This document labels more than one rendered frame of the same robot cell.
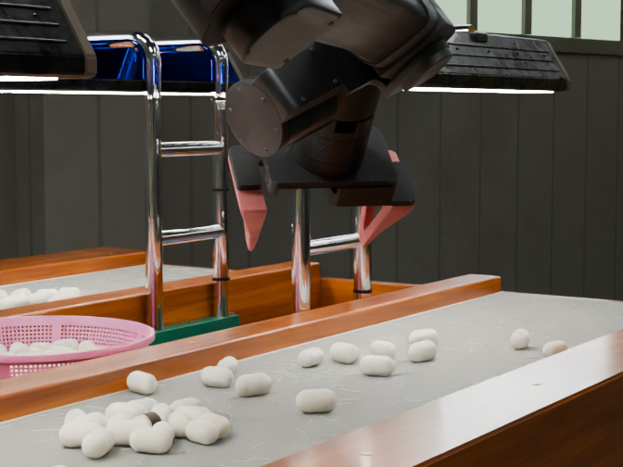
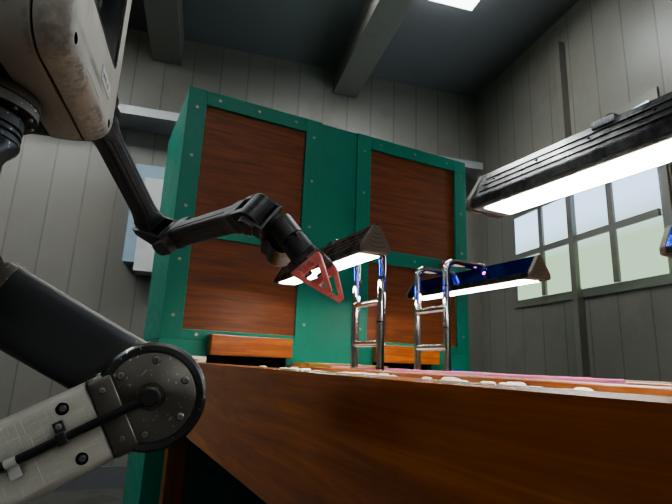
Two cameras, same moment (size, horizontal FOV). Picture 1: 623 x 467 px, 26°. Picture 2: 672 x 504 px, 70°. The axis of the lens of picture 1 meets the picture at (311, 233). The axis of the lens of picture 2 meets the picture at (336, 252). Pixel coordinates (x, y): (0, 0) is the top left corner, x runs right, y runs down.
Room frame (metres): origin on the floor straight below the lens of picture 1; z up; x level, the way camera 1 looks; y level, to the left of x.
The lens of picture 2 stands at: (1.58, -0.81, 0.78)
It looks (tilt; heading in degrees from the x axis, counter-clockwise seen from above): 13 degrees up; 120
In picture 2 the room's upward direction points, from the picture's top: 2 degrees clockwise
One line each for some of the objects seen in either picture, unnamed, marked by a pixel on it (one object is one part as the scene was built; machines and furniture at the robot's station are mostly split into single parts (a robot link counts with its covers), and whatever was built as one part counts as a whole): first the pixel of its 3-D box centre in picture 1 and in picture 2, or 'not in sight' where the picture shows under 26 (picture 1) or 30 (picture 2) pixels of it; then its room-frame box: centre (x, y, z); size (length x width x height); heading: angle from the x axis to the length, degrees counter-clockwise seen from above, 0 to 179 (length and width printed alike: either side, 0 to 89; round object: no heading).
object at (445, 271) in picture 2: not in sight; (450, 330); (1.12, 0.77, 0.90); 0.20 x 0.19 x 0.45; 147
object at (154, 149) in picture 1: (144, 191); not in sight; (1.93, 0.24, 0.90); 0.20 x 0.19 x 0.45; 147
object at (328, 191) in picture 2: not in sight; (315, 245); (0.40, 1.04, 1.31); 1.36 x 0.55 x 0.95; 57
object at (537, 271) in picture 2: not in sight; (467, 280); (1.16, 0.84, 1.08); 0.62 x 0.08 x 0.07; 147
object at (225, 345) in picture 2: not in sight; (250, 346); (0.45, 0.57, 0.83); 0.30 x 0.06 x 0.07; 57
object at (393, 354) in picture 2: not in sight; (407, 354); (0.82, 1.13, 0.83); 0.30 x 0.06 x 0.07; 57
